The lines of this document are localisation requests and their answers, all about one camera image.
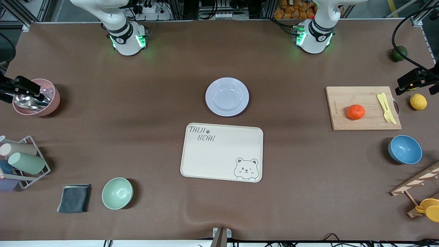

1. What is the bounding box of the orange mandarin fruit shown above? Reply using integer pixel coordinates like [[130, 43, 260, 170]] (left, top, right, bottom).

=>
[[347, 104, 366, 120]]

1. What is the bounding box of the lavender round plate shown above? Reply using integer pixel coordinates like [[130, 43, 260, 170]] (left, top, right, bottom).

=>
[[205, 77, 250, 117]]

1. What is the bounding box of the metal scoop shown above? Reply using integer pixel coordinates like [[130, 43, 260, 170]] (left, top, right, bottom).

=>
[[13, 93, 52, 111]]

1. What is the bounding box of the pink bowl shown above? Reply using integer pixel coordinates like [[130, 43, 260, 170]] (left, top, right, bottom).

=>
[[12, 79, 61, 117]]

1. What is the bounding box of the yellow plastic fork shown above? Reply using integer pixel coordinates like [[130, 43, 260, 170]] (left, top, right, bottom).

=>
[[377, 93, 392, 123]]

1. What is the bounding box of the yellow plastic knife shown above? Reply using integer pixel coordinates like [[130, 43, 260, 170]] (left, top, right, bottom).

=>
[[381, 93, 397, 125]]

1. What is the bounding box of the dark green round fruit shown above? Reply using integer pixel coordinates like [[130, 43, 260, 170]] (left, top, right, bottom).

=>
[[391, 46, 408, 62]]

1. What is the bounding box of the wooden cutting board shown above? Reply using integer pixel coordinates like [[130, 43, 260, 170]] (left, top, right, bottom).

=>
[[325, 86, 402, 131]]

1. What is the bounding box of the beige cup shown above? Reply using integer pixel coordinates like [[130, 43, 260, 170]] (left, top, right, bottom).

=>
[[0, 142, 37, 158]]

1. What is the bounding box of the blue bowl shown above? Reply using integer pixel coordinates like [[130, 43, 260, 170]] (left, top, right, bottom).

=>
[[388, 135, 423, 165]]

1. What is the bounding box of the pale green cup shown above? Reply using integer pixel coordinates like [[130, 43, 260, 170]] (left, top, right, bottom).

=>
[[8, 152, 46, 175]]

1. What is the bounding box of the lilac cup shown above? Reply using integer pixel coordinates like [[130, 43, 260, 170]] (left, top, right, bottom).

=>
[[0, 177, 18, 191]]

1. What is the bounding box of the wooden peg drying rack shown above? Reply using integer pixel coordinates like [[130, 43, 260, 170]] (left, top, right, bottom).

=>
[[390, 161, 439, 218]]

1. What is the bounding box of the dark grey folded cloth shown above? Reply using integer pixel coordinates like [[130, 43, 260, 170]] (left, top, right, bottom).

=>
[[57, 184, 92, 214]]

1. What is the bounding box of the yellow mug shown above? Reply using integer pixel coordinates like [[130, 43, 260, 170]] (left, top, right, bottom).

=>
[[415, 198, 439, 223]]

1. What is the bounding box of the mint green bowl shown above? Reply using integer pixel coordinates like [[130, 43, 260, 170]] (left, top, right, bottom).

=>
[[102, 177, 134, 210]]

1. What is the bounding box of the bag of orange fruits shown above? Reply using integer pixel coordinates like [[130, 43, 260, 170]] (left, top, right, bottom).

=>
[[273, 0, 318, 19]]

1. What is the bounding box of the white power strip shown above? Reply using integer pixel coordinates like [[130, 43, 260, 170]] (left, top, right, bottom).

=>
[[132, 0, 172, 20]]

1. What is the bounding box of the cream bear print tray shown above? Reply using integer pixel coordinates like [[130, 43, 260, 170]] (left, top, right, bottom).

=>
[[180, 122, 264, 183]]

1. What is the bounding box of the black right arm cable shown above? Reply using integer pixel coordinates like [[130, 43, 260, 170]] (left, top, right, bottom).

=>
[[0, 33, 16, 64]]

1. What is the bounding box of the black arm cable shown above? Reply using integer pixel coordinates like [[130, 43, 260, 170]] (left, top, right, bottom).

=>
[[0, 33, 16, 64], [392, 3, 439, 71]]

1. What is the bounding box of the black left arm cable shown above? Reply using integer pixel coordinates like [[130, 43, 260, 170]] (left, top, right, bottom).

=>
[[392, 3, 439, 71]]

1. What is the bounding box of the grey wire cup rack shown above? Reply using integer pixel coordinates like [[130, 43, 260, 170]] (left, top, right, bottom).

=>
[[0, 135, 51, 189]]

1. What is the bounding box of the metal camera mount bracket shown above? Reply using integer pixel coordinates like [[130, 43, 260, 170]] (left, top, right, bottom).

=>
[[211, 227, 232, 247]]

